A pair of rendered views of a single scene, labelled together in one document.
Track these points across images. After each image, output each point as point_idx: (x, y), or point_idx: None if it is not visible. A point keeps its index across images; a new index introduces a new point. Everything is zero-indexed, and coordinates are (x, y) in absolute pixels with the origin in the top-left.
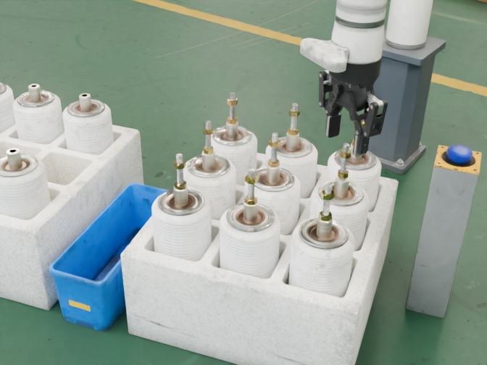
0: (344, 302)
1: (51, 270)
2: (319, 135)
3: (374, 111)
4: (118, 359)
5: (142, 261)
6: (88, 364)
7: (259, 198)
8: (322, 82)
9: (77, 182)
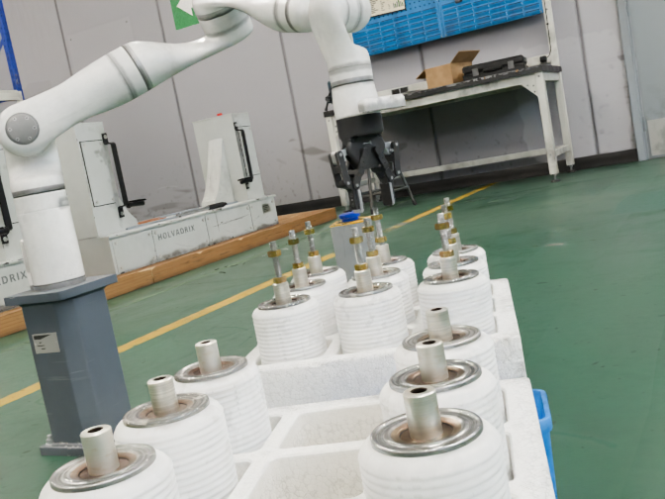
0: (497, 281)
1: (548, 417)
2: (24, 486)
3: (398, 147)
4: (587, 462)
5: (518, 329)
6: (616, 475)
7: (407, 277)
8: (343, 160)
9: (377, 398)
